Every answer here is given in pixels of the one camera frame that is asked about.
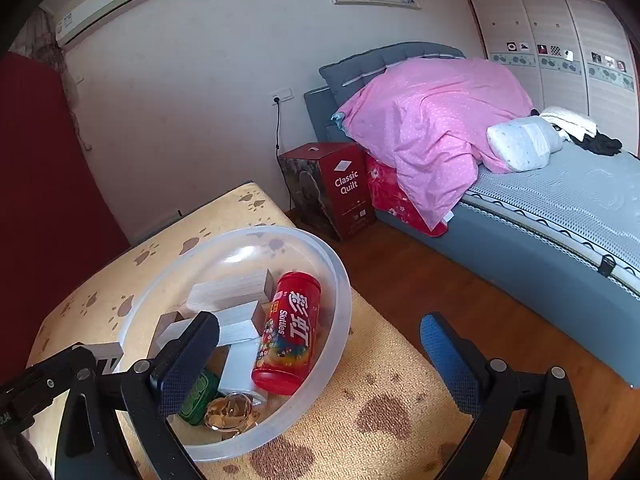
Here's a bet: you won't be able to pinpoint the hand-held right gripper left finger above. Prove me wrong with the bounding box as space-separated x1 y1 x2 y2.
54 311 221 480

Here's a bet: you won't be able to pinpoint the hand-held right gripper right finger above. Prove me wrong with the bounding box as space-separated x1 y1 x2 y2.
420 312 590 480

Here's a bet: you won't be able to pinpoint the black and white patterned block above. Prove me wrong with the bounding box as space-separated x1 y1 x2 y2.
75 341 124 376

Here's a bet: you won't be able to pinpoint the green metal tin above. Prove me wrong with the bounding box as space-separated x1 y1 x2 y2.
177 369 221 423

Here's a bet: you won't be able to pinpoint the small brown wooden block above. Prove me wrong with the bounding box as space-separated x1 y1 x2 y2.
154 310 203 353

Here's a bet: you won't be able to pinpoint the white charger plug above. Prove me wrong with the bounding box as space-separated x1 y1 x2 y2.
217 339 267 403

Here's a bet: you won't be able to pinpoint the gold ring spinner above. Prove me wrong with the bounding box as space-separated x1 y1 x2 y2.
204 392 261 433

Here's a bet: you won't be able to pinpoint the white painted wooden block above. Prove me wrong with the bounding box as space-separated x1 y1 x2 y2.
212 304 263 347

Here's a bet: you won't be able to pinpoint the large light wooden block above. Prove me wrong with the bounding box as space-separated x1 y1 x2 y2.
186 268 274 312

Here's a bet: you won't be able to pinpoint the red candy can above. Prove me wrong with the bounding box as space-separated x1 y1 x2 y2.
251 271 322 397

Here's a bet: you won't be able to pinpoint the clear plastic basin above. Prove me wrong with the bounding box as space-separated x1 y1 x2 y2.
114 225 353 463

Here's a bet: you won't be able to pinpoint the grey upholstered bed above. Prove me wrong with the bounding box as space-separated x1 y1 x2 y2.
303 41 640 361

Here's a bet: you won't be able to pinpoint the red floral blanket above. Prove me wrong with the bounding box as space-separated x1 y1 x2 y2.
365 152 449 237

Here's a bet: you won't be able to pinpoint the red cardboard box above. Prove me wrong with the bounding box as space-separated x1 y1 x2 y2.
278 141 377 242

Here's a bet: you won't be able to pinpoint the white pillow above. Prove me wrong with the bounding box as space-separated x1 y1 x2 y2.
486 117 563 173

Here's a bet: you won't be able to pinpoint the pink dotted quilt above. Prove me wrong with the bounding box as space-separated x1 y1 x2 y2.
331 56 535 233

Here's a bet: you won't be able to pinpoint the black clothes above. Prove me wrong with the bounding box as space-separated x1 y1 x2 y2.
572 132 623 157

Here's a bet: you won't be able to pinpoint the white folded clothes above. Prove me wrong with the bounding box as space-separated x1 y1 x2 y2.
540 106 598 142

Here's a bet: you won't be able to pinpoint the patterned curtain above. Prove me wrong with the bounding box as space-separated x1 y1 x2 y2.
10 7 96 151

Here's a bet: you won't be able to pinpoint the white sliding door wardrobe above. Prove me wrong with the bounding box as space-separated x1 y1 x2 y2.
452 0 640 156

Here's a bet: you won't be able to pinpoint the white air conditioner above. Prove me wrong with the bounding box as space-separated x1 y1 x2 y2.
39 0 165 51

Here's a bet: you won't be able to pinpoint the black power cable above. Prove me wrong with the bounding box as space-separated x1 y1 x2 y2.
272 102 296 211

